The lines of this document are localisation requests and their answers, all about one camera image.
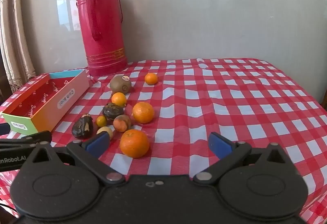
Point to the red thermos flask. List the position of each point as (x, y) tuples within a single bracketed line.
[(102, 27)]

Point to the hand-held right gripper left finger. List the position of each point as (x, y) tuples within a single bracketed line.
[(98, 142)]

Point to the brown kiwi with sticker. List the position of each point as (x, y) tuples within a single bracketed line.
[(120, 85)]

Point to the large orange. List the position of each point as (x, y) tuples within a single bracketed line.
[(143, 113), (134, 143)]

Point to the pale yellow small fruit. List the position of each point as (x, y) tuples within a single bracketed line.
[(106, 130)]

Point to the tiny yellow-orange kumquat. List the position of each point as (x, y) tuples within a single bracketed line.
[(101, 121)]

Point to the dark wrinkled rotten fruit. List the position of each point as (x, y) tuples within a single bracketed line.
[(82, 127)]

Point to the colourful cardboard box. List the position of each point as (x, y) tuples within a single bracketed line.
[(71, 92)]

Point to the beige lace curtain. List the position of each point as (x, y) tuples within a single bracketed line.
[(15, 35)]

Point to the red white checkered tablecloth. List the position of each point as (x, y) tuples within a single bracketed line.
[(217, 101)]

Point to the dark rotten round fruit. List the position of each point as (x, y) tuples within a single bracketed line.
[(113, 111)]

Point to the small orange kumquat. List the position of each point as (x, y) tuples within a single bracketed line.
[(151, 79), (119, 99)]

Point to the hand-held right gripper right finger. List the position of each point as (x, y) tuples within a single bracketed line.
[(217, 142)]

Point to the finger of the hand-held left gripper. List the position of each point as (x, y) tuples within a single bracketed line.
[(28, 140), (4, 129)]

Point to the blemished orange-brown fruit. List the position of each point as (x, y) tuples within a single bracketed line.
[(122, 123)]

